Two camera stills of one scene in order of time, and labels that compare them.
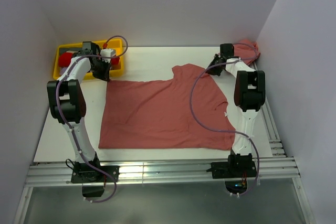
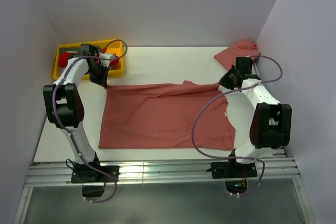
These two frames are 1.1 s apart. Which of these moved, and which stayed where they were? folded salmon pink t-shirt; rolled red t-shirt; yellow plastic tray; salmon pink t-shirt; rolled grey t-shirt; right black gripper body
Moved: right black gripper body; salmon pink t-shirt
Stayed: rolled red t-shirt; rolled grey t-shirt; folded salmon pink t-shirt; yellow plastic tray
